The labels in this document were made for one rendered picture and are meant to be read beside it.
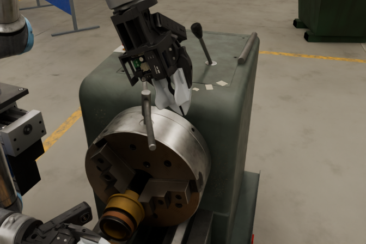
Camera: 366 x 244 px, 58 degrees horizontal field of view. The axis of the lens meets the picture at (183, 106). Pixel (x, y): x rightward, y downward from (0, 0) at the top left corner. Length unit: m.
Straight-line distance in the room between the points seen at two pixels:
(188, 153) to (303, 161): 2.04
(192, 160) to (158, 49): 0.36
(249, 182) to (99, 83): 0.97
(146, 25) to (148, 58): 0.05
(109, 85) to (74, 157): 1.85
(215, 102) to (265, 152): 1.93
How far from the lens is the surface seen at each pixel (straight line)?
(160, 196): 0.77
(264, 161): 2.67
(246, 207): 1.55
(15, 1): 1.09
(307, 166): 2.72
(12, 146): 1.11
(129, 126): 0.78
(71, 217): 0.79
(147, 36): 0.50
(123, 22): 0.50
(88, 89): 0.98
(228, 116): 0.85
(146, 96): 0.74
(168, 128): 0.78
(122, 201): 0.76
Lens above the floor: 1.67
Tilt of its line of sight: 30 degrees down
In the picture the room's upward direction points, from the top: straight up
